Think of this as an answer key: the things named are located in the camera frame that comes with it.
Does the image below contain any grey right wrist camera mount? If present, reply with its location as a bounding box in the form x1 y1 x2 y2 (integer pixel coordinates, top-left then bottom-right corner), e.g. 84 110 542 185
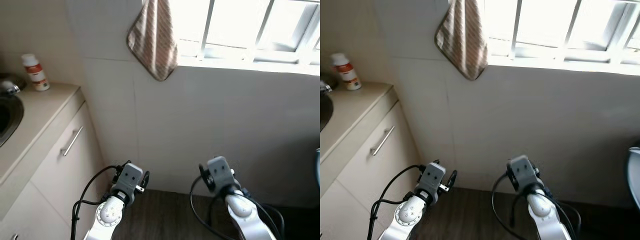
206 156 236 190
508 154 535 188

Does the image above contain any brown striped hanging towel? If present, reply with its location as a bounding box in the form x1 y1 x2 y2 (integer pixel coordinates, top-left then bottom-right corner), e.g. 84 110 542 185
126 0 179 82
434 0 489 82

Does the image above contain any white bottle with red label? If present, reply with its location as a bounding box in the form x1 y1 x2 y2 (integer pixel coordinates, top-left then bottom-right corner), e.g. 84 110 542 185
331 52 362 92
21 53 51 92

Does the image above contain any white barred window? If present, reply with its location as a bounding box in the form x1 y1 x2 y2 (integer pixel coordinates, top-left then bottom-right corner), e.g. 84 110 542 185
480 0 640 76
167 0 321 76

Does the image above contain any beige kitchen cabinet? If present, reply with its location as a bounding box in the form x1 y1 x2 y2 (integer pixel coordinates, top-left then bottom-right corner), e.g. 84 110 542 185
0 82 108 240
320 80 421 240

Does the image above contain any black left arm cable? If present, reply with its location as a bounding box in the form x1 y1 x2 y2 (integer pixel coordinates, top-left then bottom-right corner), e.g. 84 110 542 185
367 164 426 240
70 165 121 240

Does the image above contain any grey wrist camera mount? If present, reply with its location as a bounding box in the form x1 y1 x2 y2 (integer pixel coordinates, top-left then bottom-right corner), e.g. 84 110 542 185
422 162 447 195
508 154 535 188
206 156 236 190
116 163 144 195

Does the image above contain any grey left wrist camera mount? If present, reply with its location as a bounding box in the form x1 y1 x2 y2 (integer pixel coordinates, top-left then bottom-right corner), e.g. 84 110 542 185
116 163 144 195
422 162 447 195

